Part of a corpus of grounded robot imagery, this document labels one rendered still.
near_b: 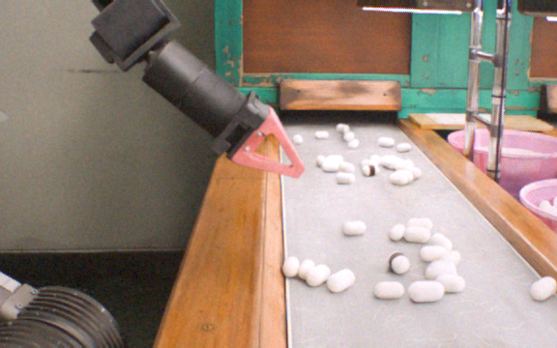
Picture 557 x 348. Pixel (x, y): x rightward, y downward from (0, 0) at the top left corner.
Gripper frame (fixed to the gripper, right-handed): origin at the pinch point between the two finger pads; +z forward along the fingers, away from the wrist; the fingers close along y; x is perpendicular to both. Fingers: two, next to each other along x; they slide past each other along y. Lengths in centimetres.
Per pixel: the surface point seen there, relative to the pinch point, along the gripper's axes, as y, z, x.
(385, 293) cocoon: -8.6, 14.3, 2.8
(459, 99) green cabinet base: 91, 38, -25
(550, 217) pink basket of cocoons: 10.9, 34.0, -15.2
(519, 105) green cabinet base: 91, 52, -34
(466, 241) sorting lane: 9.0, 25.9, -5.3
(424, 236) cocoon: 7.8, 20.2, -2.3
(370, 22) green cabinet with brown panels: 92, 8, -24
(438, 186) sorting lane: 36.1, 28.1, -6.9
